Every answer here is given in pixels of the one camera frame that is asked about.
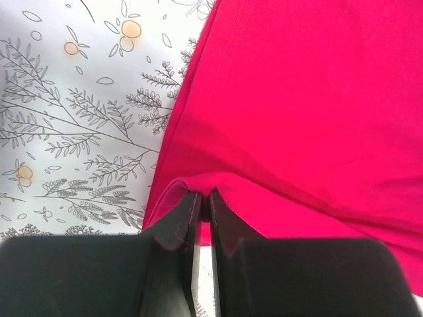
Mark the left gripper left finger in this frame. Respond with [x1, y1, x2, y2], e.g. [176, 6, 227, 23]
[1, 192, 202, 316]

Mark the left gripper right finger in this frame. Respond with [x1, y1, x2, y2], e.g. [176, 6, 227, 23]
[210, 190, 420, 316]

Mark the red t shirt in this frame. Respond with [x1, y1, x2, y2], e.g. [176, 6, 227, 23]
[143, 1, 422, 296]

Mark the floral patterned table mat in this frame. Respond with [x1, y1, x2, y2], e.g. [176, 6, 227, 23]
[0, 0, 219, 317]

